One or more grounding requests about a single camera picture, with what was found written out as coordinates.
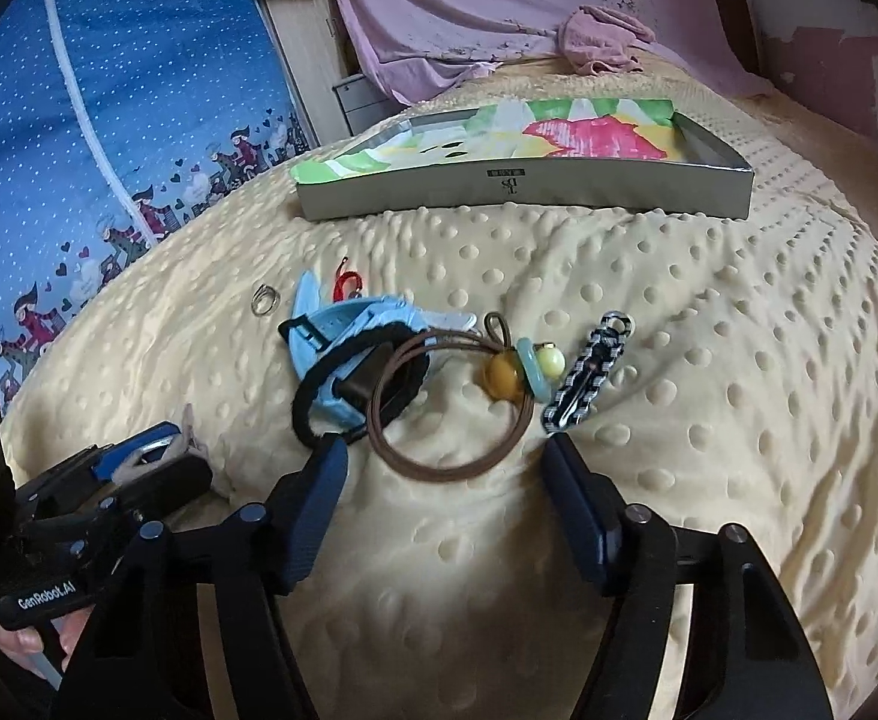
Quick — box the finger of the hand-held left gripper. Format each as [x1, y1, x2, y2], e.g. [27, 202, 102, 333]
[34, 456, 215, 541]
[15, 422, 183, 511]

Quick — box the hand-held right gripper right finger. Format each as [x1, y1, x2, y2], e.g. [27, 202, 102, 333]
[540, 433, 837, 720]

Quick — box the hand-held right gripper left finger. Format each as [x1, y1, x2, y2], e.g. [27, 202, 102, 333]
[49, 435, 350, 720]

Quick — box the black hair tie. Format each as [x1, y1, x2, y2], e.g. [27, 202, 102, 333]
[291, 322, 432, 451]

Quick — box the black white striped hair clip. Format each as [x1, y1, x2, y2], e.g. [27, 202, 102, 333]
[540, 309, 635, 437]

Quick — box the brown beaded hair tie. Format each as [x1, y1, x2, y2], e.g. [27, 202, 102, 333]
[368, 311, 566, 479]

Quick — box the blue wrist watch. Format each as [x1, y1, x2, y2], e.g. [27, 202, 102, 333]
[278, 270, 477, 421]

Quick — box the red string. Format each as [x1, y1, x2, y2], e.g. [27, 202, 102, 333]
[332, 256, 365, 301]

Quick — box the shallow colourful cardboard box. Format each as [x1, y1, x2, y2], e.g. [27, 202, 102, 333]
[291, 97, 755, 222]

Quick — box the person's left hand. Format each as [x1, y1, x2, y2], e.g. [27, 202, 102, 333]
[0, 601, 89, 672]

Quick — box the cream dotted blanket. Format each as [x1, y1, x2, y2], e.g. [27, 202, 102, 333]
[0, 52, 878, 720]

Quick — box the grey drawer unit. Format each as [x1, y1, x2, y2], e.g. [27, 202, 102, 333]
[332, 75, 391, 137]

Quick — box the blue printed curtain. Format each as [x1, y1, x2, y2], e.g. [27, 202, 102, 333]
[0, 0, 312, 413]

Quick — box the wooden cabinet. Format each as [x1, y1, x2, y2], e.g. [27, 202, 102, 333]
[259, 0, 357, 147]

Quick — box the crumpled pink cloth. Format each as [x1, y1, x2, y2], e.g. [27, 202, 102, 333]
[557, 6, 659, 77]

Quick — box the pink sheet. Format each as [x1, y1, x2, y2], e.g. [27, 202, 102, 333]
[319, 0, 777, 106]

